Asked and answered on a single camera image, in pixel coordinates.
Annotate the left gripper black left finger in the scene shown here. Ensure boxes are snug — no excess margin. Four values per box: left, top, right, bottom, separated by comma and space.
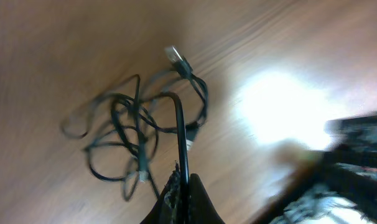
141, 163, 181, 224

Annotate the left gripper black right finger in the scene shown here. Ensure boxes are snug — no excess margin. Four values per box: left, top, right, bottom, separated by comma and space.
189, 174, 225, 224

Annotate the thin black cable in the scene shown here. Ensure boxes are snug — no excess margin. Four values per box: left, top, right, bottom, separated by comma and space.
60, 73, 161, 202
135, 90, 191, 224
97, 46, 208, 157

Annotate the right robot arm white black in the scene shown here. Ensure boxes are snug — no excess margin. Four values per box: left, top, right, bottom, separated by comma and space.
255, 112, 377, 223

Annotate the thin black cable tangled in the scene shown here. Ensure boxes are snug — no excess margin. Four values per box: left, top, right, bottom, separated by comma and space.
97, 46, 208, 157

